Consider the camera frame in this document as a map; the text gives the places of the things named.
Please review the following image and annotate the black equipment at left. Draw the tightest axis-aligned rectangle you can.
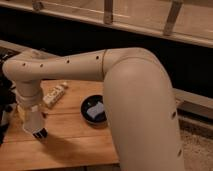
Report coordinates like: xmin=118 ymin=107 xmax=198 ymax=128
xmin=0 ymin=50 xmax=16 ymax=145

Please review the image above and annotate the wooden window frame rail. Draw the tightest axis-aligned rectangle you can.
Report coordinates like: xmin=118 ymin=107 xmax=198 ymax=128
xmin=0 ymin=0 xmax=213 ymax=48

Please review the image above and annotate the black round bowl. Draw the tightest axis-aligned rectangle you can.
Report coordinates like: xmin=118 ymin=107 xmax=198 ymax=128
xmin=81 ymin=95 xmax=107 ymax=125

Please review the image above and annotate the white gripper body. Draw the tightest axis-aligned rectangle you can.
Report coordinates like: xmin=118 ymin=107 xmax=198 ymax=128
xmin=16 ymin=96 xmax=45 ymax=136

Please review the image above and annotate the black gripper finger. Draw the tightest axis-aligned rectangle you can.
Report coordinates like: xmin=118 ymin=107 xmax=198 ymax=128
xmin=33 ymin=129 xmax=48 ymax=139

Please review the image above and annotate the pale blue eraser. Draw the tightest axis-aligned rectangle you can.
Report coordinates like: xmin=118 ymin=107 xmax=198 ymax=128
xmin=87 ymin=102 xmax=104 ymax=119

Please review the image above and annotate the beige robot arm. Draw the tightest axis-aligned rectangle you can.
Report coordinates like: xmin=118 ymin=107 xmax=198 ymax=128
xmin=3 ymin=47 xmax=185 ymax=171

